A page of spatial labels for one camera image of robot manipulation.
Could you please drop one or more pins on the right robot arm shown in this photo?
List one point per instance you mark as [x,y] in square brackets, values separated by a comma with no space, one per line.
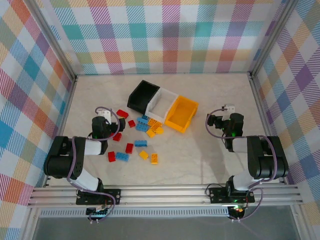
[240,145]

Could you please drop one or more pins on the small blue lego brick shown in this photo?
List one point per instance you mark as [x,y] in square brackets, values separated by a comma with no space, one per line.
[144,117]

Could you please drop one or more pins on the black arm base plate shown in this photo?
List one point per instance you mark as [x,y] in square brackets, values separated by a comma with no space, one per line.
[85,198]
[217,195]

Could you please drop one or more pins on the yellow plastic bin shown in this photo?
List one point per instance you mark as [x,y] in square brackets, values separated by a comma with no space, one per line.
[181,112]

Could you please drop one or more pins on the small yellow lego brick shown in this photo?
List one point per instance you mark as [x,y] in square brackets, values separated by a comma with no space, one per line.
[160,130]

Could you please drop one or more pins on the aluminium frame post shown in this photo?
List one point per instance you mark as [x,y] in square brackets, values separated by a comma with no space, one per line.
[272,35]
[53,41]

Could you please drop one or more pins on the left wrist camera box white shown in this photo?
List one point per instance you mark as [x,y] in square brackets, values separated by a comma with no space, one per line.
[105,114]

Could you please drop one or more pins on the small red lego brick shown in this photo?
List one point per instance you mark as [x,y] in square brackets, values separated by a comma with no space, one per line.
[131,123]

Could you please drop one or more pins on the black plastic bin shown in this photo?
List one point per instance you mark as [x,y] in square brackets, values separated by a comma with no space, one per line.
[143,93]

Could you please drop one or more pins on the white plastic bin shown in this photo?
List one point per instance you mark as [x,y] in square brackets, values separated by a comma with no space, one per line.
[162,103]

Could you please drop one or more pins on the wide aluminium extrusion beam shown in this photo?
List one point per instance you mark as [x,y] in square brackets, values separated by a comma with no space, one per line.
[162,195]

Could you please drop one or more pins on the small controller board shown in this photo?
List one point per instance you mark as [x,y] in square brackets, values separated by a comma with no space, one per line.
[237,211]
[96,212]

